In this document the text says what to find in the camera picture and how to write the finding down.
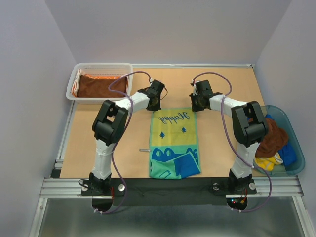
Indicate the teal plastic tub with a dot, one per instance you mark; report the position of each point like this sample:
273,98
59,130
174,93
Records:
283,121

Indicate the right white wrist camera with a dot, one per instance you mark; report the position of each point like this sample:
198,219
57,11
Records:
193,84

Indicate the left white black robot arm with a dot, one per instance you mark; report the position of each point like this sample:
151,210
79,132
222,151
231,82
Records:
109,127

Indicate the blue towel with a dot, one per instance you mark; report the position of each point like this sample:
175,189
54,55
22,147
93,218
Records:
287,152

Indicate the white perforated plastic basket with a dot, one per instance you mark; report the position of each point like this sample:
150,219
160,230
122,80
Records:
96,70

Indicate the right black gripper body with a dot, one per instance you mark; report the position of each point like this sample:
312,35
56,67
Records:
196,103

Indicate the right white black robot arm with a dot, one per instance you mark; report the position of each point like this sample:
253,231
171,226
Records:
249,128

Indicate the aluminium frame rail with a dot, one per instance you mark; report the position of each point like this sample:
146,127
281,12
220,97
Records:
63,212

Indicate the orange Doraemon towel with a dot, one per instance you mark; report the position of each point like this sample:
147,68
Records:
88,86

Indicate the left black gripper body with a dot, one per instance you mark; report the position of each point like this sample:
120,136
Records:
156,106

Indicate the yellow towel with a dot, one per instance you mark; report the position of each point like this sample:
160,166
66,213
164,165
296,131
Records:
268,163

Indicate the teal patterned towel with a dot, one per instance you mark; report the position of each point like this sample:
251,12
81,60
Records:
174,148

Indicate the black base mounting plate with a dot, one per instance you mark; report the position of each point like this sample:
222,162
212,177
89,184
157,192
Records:
133,192

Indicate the brown towel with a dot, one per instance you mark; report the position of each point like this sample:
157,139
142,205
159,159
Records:
274,141
120,86

